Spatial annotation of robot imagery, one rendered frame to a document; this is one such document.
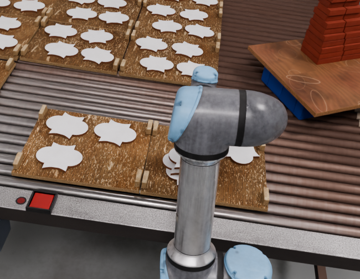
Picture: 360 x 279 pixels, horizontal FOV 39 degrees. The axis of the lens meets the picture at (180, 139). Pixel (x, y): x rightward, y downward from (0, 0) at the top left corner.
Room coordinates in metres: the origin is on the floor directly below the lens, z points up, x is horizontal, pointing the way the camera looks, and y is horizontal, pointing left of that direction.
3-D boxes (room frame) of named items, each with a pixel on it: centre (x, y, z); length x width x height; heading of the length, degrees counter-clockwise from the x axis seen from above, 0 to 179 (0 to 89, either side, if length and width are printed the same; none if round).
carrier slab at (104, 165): (1.31, 0.31, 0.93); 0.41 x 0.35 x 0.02; 90
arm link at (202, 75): (1.26, -0.05, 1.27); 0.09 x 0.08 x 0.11; 2
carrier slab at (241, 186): (1.31, -0.10, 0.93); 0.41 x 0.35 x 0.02; 90
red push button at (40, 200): (1.04, 0.39, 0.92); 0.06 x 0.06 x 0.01; 0
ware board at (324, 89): (1.89, -0.57, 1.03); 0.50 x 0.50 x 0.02; 29
